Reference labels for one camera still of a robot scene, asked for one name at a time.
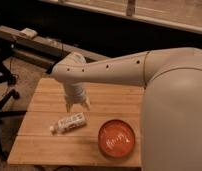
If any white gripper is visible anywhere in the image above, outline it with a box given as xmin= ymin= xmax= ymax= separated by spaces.
xmin=63 ymin=83 xmax=90 ymax=113

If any white plastic bottle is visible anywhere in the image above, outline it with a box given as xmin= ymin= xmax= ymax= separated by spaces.
xmin=50 ymin=113 xmax=87 ymax=134

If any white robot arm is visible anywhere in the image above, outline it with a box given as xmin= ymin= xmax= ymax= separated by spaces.
xmin=50 ymin=47 xmax=202 ymax=171

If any orange ceramic bowl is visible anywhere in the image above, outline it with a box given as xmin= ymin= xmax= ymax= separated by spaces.
xmin=98 ymin=119 xmax=136 ymax=158

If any long wooden beam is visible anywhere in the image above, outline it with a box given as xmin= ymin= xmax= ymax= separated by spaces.
xmin=0 ymin=25 xmax=107 ymax=61

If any small white box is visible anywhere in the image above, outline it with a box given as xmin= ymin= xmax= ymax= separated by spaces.
xmin=19 ymin=28 xmax=37 ymax=38

